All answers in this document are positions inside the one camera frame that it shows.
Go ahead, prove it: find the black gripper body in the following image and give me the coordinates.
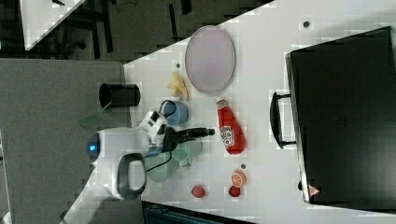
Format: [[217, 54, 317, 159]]
[[163, 127, 187, 152]]

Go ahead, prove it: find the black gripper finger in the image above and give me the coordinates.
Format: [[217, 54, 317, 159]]
[[187, 128, 215, 138]]

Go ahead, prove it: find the red ketchup bottle toy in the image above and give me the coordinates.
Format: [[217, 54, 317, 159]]
[[216, 97, 247, 155]]

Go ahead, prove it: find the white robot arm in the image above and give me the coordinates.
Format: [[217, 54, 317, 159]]
[[60, 125, 215, 224]]

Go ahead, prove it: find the green cup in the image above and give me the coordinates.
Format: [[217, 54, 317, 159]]
[[172, 140, 203, 167]]

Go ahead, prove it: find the blue cup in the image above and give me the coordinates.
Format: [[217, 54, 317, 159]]
[[163, 100, 189, 126]]

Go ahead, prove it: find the yellow peeled banana toy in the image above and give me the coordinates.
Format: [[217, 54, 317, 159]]
[[167, 72, 189, 100]]

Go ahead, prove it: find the red round fruit toy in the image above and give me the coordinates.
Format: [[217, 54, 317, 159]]
[[191, 186, 205, 198]]

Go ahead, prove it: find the orange slice toy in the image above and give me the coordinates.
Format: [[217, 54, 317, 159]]
[[231, 170, 247, 188]]

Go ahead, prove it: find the black cylindrical holder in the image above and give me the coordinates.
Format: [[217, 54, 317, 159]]
[[99, 83, 141, 107]]

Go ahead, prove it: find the red strawberry toy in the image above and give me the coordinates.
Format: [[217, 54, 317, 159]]
[[229, 187, 241, 197]]

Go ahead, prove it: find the lilac round plate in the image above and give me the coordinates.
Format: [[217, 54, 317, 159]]
[[185, 25, 235, 95]]

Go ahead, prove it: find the green slotted spatula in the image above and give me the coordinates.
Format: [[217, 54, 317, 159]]
[[78, 104, 110, 127]]

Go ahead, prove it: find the black toaster oven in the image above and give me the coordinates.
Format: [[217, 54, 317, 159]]
[[285, 26, 396, 214]]

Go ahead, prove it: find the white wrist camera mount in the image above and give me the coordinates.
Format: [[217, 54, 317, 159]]
[[138, 110, 167, 144]]

